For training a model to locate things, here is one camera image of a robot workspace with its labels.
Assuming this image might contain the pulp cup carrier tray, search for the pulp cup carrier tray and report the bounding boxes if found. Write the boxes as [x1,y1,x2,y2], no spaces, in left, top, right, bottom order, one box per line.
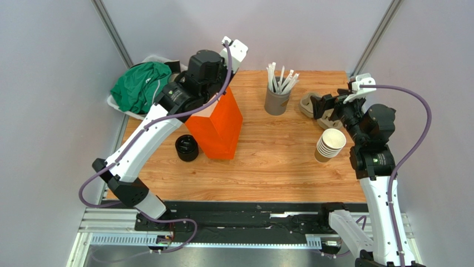
[298,92,343,130]

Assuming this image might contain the orange paper bag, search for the orange paper bag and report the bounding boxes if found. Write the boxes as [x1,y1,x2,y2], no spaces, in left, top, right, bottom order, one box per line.
[185,87,243,160]

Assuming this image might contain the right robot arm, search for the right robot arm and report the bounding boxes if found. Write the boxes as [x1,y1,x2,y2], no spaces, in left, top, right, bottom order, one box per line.
[310,89,421,266]

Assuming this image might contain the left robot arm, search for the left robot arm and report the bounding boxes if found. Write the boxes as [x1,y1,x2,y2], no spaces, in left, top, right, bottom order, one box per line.
[88,46,238,220]

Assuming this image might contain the black coffee cup lids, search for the black coffee cup lids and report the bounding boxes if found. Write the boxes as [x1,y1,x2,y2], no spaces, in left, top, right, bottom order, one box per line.
[175,135,199,162]

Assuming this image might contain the stack of paper cups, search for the stack of paper cups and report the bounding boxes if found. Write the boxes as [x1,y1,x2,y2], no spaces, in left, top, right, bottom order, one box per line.
[314,128,347,163]

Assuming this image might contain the wrapped white straws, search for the wrapped white straws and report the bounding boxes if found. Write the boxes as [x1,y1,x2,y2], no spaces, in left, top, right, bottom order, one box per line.
[266,62,300,95]

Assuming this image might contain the grey straw holder cup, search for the grey straw holder cup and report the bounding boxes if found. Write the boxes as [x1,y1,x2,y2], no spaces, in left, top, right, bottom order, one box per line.
[264,82,291,116]

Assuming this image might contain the white plastic basket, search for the white plastic basket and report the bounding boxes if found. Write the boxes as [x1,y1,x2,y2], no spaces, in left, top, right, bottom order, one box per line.
[107,55,187,120]

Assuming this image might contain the black cloth in basket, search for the black cloth in basket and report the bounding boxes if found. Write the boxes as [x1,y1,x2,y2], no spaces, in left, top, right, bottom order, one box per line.
[164,60,182,73]

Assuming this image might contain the green jacket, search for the green jacket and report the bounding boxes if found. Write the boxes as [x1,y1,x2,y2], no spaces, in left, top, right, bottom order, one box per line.
[110,61,172,115]

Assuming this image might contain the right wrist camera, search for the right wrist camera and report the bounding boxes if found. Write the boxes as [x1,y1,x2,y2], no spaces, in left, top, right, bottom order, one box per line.
[343,73,377,104]

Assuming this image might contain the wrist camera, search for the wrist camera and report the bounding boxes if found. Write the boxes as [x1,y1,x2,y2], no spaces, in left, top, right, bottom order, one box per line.
[219,36,249,74]
[343,73,377,104]

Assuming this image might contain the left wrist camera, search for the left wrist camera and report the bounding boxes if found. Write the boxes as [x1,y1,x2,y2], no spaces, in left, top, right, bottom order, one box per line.
[219,36,249,74]

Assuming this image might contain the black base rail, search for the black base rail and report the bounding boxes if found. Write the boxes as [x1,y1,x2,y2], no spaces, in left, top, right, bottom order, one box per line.
[135,201,334,245]

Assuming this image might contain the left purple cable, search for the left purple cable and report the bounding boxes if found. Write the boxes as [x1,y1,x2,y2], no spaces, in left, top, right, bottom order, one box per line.
[78,41,234,209]

